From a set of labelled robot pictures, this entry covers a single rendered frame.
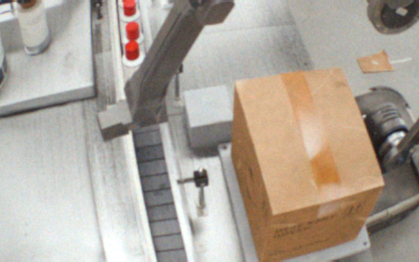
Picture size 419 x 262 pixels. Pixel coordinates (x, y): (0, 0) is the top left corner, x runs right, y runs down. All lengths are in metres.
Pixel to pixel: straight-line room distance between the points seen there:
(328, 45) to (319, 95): 1.62
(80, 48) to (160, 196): 0.50
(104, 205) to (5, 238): 0.30
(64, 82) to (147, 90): 0.52
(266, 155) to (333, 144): 0.14
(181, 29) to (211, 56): 0.71
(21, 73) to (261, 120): 0.74
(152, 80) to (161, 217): 0.38
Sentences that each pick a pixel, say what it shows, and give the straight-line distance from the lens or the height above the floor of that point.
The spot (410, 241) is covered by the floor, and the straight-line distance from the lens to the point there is 2.48.
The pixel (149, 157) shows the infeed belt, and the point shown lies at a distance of 1.50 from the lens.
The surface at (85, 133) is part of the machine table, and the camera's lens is 1.62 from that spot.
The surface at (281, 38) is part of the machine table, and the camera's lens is 1.79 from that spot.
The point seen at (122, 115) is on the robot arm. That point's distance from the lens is 1.29.
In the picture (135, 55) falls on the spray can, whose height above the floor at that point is 1.06.
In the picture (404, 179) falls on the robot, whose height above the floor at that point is 0.24.
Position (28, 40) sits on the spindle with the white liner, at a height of 0.94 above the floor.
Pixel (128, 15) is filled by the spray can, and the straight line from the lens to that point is 1.54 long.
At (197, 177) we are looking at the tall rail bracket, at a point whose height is 0.97.
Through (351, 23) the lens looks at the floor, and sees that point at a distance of 3.07.
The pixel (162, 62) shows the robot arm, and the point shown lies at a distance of 1.10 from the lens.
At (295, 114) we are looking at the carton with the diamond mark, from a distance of 1.28.
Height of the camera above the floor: 2.16
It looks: 56 degrees down
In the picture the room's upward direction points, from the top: 1 degrees clockwise
